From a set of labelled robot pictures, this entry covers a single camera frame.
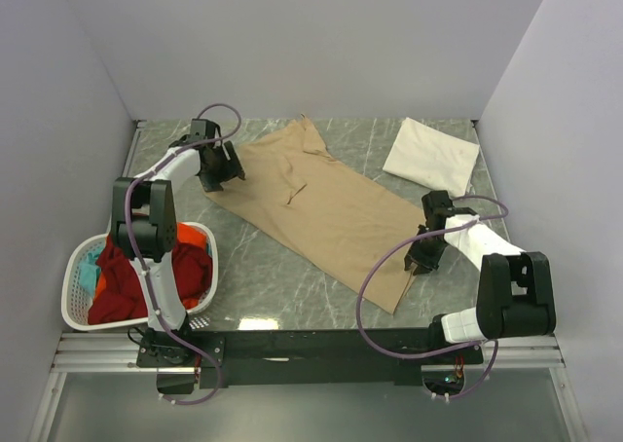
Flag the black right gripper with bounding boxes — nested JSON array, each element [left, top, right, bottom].
[[404, 225, 449, 276]]

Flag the beige t shirt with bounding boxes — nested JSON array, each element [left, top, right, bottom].
[[209, 117, 424, 313]]

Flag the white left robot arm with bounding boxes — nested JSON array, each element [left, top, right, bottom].
[[110, 119, 245, 366]]

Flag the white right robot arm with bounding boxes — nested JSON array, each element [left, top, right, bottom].
[[404, 190, 557, 363]]

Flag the orange t shirt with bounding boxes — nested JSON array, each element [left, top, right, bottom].
[[93, 223, 213, 310]]

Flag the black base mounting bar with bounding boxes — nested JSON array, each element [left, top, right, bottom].
[[136, 328, 484, 394]]

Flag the folded white t shirt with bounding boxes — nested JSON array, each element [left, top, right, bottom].
[[383, 118, 480, 197]]

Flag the red t shirt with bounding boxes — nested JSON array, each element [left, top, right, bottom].
[[88, 223, 213, 325]]

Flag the teal t shirt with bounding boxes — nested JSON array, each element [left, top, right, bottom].
[[78, 249, 102, 299]]

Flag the aluminium frame rail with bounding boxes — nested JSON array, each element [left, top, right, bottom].
[[51, 330, 564, 374]]

